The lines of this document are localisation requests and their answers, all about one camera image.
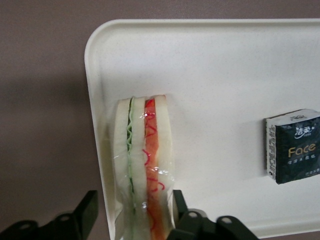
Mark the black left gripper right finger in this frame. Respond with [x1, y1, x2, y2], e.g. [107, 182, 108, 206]
[172, 189, 189, 227]

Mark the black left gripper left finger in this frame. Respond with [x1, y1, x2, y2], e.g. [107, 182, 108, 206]
[72, 189, 100, 235]

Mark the triangle sandwich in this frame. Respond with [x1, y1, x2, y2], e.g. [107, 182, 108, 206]
[111, 93, 177, 240]

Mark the cream plastic tray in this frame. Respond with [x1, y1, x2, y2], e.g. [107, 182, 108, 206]
[83, 18, 320, 238]

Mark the black tissue pack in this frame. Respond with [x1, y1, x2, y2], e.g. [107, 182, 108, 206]
[263, 108, 320, 186]

